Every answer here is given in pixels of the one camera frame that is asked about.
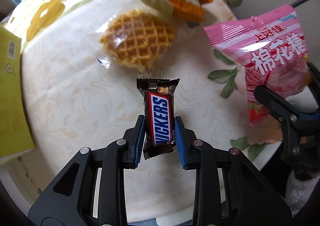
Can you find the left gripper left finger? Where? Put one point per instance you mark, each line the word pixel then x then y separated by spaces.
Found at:
pixel 89 190

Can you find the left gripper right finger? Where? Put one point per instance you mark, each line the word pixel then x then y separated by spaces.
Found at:
pixel 229 189

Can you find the Snickers bar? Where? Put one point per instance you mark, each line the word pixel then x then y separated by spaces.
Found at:
pixel 158 97

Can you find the pink cotton candy bag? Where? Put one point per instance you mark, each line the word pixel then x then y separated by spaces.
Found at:
pixel 272 49

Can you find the waffle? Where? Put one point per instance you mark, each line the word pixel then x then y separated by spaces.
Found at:
pixel 136 40

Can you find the white fuzzy sleeve forearm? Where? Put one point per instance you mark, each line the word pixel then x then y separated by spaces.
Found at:
pixel 298 192

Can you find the green cardboard box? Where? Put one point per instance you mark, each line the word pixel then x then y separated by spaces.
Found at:
pixel 16 138

